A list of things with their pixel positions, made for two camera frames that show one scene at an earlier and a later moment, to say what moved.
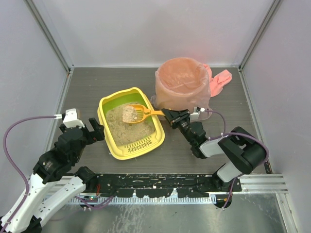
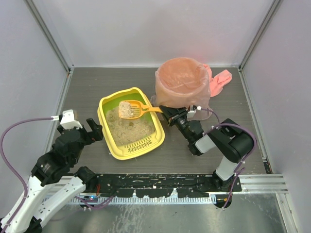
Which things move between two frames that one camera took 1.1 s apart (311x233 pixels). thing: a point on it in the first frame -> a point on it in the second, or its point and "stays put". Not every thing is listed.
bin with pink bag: [181, 84] stays put
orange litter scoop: [143, 112] -> [139, 107]
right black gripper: [179, 117] stays put
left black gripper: [90, 133] stays put
